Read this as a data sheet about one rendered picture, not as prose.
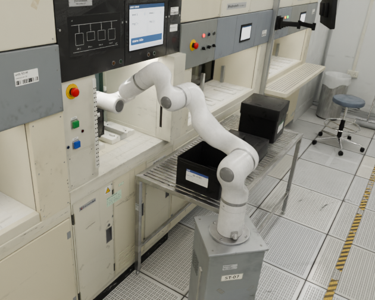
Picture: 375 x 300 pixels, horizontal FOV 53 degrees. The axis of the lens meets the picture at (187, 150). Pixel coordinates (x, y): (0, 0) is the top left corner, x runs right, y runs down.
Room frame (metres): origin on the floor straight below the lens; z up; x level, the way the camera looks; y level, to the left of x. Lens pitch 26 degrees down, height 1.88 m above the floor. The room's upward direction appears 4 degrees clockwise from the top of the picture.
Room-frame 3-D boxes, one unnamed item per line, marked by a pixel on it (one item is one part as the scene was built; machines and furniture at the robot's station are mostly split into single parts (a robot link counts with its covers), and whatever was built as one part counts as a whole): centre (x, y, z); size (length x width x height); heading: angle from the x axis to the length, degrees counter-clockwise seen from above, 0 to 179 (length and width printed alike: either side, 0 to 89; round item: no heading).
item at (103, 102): (1.80, 0.41, 1.21); 0.13 x 0.09 x 0.08; 60
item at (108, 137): (2.16, 0.49, 0.89); 0.22 x 0.21 x 0.04; 60
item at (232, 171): (1.39, -0.21, 1.07); 0.19 x 0.12 x 0.24; 149
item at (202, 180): (1.86, -0.13, 0.85); 0.28 x 0.28 x 0.17; 59
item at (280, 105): (2.63, -0.54, 0.89); 0.29 x 0.29 x 0.25; 64
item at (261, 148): (2.24, -0.35, 0.83); 0.29 x 0.29 x 0.13; 63
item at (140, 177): (2.28, -0.30, 0.38); 1.30 x 0.60 x 0.76; 150
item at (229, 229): (1.42, -0.23, 0.85); 0.19 x 0.19 x 0.18
